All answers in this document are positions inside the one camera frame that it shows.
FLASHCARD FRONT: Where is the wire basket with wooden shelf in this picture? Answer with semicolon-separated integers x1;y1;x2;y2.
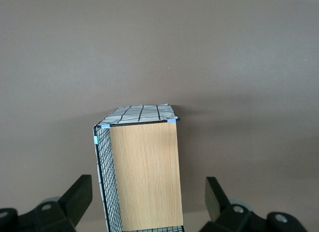
92;102;186;232

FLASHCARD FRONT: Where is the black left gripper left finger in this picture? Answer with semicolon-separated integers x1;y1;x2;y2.
0;174;94;232

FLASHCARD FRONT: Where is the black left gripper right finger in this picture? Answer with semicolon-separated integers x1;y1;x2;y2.
200;176;306;232

